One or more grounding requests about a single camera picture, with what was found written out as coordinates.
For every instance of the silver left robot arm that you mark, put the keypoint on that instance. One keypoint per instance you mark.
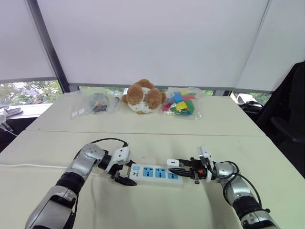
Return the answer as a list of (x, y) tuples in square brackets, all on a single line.
[(78, 164)]

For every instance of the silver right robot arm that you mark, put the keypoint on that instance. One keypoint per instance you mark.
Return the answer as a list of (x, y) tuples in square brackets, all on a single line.
[(238, 188)]

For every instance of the dark window frame post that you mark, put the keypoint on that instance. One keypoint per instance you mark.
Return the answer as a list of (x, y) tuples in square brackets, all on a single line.
[(48, 45)]

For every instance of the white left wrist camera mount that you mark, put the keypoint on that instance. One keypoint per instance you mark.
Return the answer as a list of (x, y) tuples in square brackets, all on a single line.
[(120, 153)]

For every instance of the brown white plush toy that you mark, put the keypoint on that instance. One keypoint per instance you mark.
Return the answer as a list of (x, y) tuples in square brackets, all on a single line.
[(143, 96)]

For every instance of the white roller blind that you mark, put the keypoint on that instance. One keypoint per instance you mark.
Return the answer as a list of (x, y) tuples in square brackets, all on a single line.
[(147, 40), (281, 43), (21, 40)]

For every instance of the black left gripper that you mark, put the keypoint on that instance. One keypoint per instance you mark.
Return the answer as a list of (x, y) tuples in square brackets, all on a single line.
[(117, 172)]

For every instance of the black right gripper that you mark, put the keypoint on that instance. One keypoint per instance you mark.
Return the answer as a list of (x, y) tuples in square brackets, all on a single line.
[(196, 169)]

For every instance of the grey slipper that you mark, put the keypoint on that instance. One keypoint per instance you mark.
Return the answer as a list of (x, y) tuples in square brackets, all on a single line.
[(10, 111)]

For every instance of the white blue power strip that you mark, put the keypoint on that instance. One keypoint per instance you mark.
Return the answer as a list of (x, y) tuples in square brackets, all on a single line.
[(152, 175)]

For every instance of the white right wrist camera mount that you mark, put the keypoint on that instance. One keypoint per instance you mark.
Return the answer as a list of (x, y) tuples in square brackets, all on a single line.
[(205, 153)]

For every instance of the clear bag with dark items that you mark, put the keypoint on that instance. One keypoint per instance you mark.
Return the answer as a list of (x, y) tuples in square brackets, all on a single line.
[(94, 105)]

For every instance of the black office chair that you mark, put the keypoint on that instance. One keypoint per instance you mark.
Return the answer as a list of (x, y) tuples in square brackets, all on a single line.
[(286, 114)]

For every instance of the clear bag with syringe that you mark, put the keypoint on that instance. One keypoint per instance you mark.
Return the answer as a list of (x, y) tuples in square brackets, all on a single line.
[(115, 103)]

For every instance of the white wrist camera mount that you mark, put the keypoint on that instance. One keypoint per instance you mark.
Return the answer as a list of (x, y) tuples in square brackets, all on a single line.
[(120, 153), (205, 153)]

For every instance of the white charger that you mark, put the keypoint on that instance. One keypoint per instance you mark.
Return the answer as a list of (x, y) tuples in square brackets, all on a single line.
[(172, 162)]

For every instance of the bag of colourful blocks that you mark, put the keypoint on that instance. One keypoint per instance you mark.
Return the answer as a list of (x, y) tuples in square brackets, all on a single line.
[(182, 103)]

